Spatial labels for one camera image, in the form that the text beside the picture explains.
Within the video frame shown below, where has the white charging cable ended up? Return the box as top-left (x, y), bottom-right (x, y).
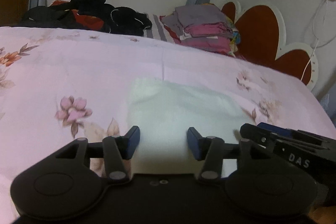
top-left (300, 0), bottom-right (336, 81)

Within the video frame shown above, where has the folded grey pink clothes stack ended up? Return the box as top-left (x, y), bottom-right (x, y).
top-left (160, 3), bottom-right (240, 57)

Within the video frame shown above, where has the white towel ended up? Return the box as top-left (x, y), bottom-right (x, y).
top-left (127, 79), bottom-right (253, 175)

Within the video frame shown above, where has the pink floral bed sheet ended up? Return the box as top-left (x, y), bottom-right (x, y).
top-left (1, 27), bottom-right (335, 223)

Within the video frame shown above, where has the black clothes pile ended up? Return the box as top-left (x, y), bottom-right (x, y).
top-left (17, 0), bottom-right (152, 36)

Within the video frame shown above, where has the red white headboard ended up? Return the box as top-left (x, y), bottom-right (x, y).
top-left (222, 0), bottom-right (318, 90)

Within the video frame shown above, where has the striped pillow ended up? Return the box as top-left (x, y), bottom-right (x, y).
top-left (143, 14), bottom-right (181, 44)

